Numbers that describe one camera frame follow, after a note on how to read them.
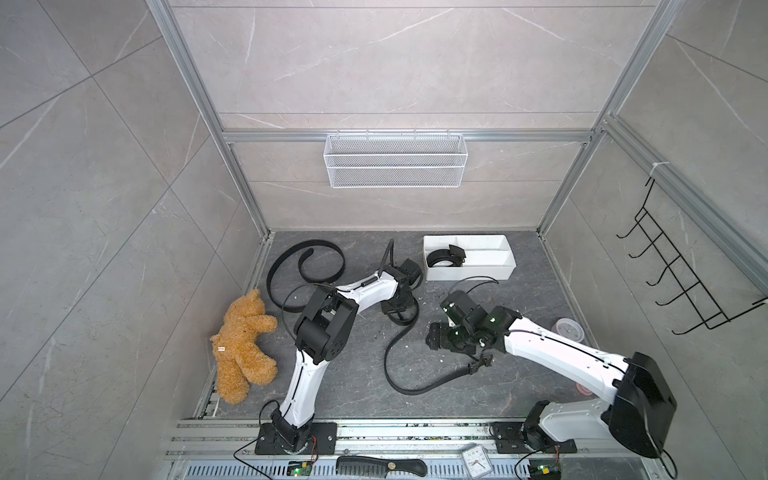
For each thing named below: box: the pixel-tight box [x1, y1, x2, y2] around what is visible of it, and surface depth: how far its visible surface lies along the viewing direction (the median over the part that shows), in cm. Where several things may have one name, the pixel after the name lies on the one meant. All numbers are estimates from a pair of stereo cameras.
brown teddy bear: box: [210, 289, 279, 405], surface depth 79 cm
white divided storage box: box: [423, 235, 517, 281], surface depth 109 cm
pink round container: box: [551, 318, 585, 343], surface depth 92 cm
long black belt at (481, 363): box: [385, 299, 493, 395], surface depth 85 cm
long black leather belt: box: [426, 244, 466, 267], surface depth 101 cm
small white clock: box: [462, 444, 494, 479], surface depth 70 cm
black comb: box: [335, 456, 428, 479], surface depth 71 cm
